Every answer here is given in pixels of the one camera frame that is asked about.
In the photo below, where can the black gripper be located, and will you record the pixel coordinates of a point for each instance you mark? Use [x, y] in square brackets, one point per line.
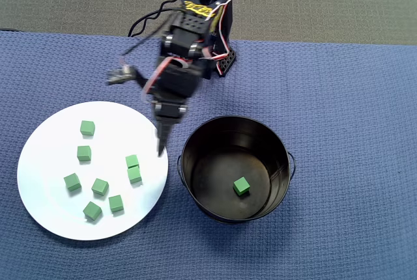
[169, 110]

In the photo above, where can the green cube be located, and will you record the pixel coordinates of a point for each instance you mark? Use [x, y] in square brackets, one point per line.
[116, 203]
[241, 186]
[92, 211]
[100, 187]
[134, 174]
[87, 128]
[72, 182]
[132, 161]
[84, 153]

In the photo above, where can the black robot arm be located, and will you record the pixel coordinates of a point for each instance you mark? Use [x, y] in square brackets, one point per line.
[192, 26]

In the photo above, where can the white round plate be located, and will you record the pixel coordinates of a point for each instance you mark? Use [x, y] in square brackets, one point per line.
[49, 162]

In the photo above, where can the black metal bucket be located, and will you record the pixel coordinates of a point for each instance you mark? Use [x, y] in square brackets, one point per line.
[208, 192]

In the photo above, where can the blue waffle cloth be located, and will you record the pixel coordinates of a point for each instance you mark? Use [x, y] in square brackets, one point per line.
[325, 130]

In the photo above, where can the small wrist camera board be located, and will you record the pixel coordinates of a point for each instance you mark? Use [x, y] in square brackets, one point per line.
[120, 76]

